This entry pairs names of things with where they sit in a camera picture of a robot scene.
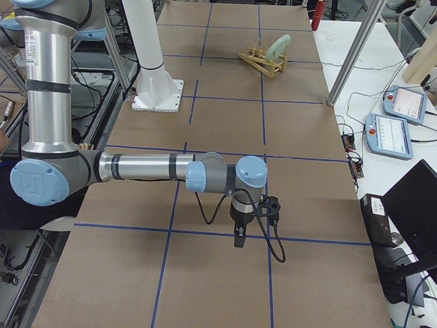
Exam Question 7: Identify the red cylinder bottle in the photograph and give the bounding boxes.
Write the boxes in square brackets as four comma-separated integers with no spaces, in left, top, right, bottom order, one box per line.
[311,0,326,31]

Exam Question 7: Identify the black mini computer box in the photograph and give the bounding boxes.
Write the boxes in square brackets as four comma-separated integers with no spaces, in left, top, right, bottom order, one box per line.
[360,194,395,247]

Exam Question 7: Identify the black computer monitor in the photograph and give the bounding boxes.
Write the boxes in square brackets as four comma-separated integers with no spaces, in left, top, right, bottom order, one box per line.
[382,159,436,260]

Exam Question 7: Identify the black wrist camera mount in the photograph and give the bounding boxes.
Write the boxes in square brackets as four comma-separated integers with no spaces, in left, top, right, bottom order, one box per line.
[257,195,281,226]

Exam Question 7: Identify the far teach pendant tablet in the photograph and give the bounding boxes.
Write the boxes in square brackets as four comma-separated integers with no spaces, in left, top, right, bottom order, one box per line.
[383,85,427,124]

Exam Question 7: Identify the orange black connector block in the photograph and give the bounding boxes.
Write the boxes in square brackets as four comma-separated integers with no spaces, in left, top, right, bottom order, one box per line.
[341,124,356,152]

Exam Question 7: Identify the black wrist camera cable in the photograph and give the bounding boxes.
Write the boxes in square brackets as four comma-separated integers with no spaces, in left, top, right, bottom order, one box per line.
[195,188,287,264]

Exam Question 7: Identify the aluminium frame post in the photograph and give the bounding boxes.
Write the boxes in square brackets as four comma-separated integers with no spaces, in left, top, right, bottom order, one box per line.
[327,1,386,107]

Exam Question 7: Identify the wooden beam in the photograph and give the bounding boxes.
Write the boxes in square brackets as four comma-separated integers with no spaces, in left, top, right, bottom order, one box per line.
[401,0,437,85]

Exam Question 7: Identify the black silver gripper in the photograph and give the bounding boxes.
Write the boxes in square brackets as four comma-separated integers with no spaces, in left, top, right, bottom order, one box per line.
[230,188,262,247]

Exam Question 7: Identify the mint green plate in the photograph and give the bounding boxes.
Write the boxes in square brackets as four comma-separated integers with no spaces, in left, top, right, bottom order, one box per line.
[265,34,291,62]

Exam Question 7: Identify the teach pendant tablet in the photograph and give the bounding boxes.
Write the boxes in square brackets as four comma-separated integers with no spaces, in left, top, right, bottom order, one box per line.
[383,85,427,124]
[365,113,413,160]

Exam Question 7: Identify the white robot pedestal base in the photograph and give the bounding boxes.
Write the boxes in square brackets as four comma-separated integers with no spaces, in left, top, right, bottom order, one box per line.
[122,0,184,113]

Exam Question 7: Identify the wooden dish rack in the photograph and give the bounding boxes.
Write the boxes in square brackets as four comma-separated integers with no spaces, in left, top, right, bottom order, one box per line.
[239,44,289,79]

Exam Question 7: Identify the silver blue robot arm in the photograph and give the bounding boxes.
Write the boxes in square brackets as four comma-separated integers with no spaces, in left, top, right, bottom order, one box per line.
[10,1,268,247]

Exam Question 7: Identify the near teach pendant tablet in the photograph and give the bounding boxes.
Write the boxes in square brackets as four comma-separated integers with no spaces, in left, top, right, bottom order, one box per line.
[365,113,413,160]

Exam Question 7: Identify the black pendant cable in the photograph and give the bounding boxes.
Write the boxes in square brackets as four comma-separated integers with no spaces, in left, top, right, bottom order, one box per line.
[320,47,424,144]

